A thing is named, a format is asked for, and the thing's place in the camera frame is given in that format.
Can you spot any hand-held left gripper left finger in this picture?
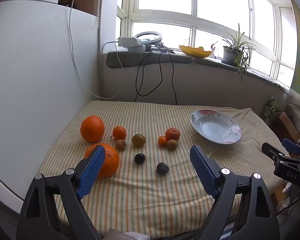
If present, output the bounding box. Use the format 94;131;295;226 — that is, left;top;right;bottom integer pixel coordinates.
18;144;106;240

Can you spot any dark plum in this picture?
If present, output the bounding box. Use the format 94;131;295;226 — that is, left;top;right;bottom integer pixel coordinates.
134;153;146;165
156;162;169;175

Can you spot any white cabinet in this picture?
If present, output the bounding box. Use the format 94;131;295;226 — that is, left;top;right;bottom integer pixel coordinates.
0;0;102;207

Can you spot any brown cardboard box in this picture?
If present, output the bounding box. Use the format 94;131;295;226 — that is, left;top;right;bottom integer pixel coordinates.
279;112;300;143

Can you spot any white ring light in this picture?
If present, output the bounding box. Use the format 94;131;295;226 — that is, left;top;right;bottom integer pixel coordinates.
132;31;163;46

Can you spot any short white cable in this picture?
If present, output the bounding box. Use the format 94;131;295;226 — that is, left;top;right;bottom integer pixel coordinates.
101;41;119;54

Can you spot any grey stone windowsill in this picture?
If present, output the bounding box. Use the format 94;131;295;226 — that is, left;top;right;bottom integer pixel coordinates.
192;57;290;93

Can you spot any white beaded blind cord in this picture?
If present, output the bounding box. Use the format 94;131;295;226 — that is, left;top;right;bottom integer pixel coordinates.
96;0;102;28

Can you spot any straight black cable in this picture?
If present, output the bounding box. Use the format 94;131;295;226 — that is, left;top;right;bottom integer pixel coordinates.
170;52;178;105

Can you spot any small dried plant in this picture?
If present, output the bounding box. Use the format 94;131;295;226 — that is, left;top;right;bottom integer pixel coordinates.
211;41;219;59

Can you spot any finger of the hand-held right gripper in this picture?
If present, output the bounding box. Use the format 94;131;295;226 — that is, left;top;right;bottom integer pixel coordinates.
261;142;290;165
282;138;300;156

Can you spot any small brown kiwi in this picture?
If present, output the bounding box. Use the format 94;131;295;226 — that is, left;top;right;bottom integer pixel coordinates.
115;139;127;151

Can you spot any greenish brown round fruit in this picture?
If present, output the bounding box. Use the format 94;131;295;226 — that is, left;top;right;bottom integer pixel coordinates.
132;134;146;147

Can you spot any medium tangerine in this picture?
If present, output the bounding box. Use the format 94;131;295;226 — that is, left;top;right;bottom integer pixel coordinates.
165;128;180;142

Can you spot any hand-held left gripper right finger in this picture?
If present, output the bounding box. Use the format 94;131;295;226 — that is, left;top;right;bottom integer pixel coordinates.
189;144;280;240

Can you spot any striped tablecloth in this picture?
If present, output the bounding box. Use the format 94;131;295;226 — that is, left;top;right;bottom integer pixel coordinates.
37;101;289;239

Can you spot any white floral plate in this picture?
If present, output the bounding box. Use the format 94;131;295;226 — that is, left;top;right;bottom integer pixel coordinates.
190;109;242;145

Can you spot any looped black cable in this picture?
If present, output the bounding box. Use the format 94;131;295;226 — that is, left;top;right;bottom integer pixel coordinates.
134;51;163;103

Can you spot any white adapter box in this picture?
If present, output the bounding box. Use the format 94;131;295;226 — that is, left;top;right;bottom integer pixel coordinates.
127;44;147;53

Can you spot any green patterned bag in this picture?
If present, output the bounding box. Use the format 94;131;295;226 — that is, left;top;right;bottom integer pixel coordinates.
261;97;280;123

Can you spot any large orange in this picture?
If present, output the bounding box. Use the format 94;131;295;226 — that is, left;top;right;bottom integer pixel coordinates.
80;115;105;142
84;143;120;178

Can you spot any potted spider plant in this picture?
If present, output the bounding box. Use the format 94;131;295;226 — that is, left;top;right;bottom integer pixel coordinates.
216;23;257;83

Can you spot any yellow wavy bowl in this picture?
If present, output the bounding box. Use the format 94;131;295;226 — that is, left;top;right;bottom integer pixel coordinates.
179;44;213;59

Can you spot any tangerine with stem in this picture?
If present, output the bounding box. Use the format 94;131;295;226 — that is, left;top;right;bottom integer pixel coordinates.
112;126;127;141

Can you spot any long white cable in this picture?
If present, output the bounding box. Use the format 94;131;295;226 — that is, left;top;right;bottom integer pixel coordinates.
69;0;124;100

